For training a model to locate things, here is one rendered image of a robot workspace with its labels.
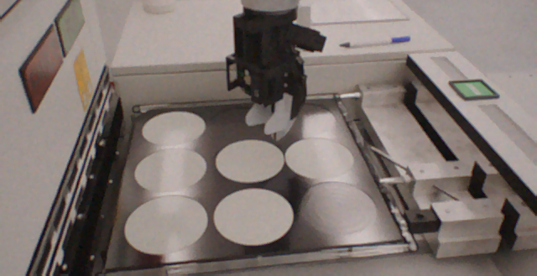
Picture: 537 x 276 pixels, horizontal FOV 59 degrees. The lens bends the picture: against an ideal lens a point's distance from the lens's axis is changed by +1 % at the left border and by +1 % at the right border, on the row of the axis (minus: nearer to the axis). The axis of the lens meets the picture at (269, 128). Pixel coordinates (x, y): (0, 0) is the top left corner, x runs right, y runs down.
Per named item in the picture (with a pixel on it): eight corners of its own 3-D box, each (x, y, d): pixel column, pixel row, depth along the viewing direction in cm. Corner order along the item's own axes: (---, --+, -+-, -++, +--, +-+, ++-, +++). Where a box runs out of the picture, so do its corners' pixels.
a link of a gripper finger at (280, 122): (255, 153, 69) (254, 98, 64) (281, 135, 73) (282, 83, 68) (271, 161, 68) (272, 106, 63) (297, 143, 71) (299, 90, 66)
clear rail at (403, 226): (408, 256, 55) (410, 247, 54) (331, 98, 86) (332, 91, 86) (419, 255, 55) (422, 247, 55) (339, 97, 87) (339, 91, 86)
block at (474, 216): (437, 237, 59) (442, 221, 57) (426, 218, 62) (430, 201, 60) (498, 232, 60) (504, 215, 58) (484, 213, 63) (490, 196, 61)
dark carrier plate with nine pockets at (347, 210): (105, 273, 53) (104, 269, 52) (138, 112, 81) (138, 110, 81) (402, 242, 56) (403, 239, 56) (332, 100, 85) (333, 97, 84)
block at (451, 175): (412, 195, 65) (416, 179, 64) (404, 179, 68) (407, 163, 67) (467, 190, 66) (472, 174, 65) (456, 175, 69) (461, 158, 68)
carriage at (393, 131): (435, 258, 60) (440, 242, 58) (354, 111, 90) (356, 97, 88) (495, 252, 61) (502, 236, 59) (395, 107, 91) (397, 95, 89)
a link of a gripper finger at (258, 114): (240, 144, 71) (237, 91, 66) (266, 128, 75) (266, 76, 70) (255, 153, 69) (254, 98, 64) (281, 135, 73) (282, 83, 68)
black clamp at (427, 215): (407, 235, 59) (410, 220, 57) (400, 222, 61) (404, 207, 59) (434, 232, 59) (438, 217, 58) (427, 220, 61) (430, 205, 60)
